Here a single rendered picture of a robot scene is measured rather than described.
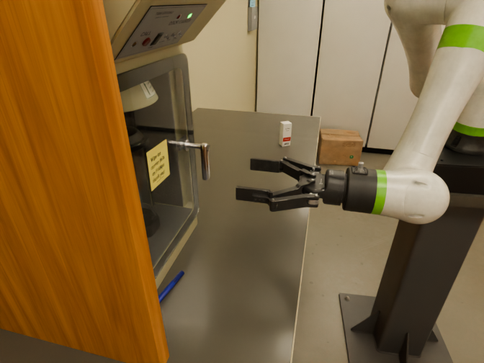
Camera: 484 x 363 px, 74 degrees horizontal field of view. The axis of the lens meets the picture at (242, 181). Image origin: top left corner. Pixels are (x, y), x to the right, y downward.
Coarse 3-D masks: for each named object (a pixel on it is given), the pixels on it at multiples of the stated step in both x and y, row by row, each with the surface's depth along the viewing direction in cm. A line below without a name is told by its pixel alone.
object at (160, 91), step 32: (160, 64) 56; (128, 96) 48; (160, 96) 57; (128, 128) 49; (160, 128) 59; (192, 128) 74; (192, 160) 76; (160, 192) 62; (192, 192) 79; (160, 224) 64; (160, 256) 66
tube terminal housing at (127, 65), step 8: (168, 48) 61; (176, 48) 64; (144, 56) 53; (152, 56) 55; (160, 56) 58; (168, 56) 61; (120, 64) 47; (128, 64) 49; (136, 64) 51; (144, 64) 53; (120, 72) 47; (192, 224) 85; (184, 240) 81; (176, 248) 77; (176, 256) 77; (168, 264) 73; (160, 272) 69; (160, 280) 70
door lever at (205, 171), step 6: (186, 144) 71; (192, 144) 71; (198, 144) 71; (204, 144) 70; (186, 150) 71; (204, 150) 70; (204, 156) 71; (204, 162) 72; (204, 168) 72; (204, 174) 73
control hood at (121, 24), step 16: (112, 0) 34; (128, 0) 34; (144, 0) 34; (160, 0) 37; (176, 0) 41; (192, 0) 46; (208, 0) 52; (224, 0) 59; (112, 16) 35; (128, 16) 35; (208, 16) 59; (112, 32) 36; (128, 32) 38; (192, 32) 60; (112, 48) 38; (160, 48) 52
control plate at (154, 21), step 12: (156, 12) 39; (168, 12) 42; (180, 12) 46; (192, 12) 50; (144, 24) 39; (156, 24) 42; (168, 24) 46; (180, 24) 50; (132, 36) 39; (144, 36) 42; (180, 36) 55; (132, 48) 42; (144, 48) 46; (156, 48) 50
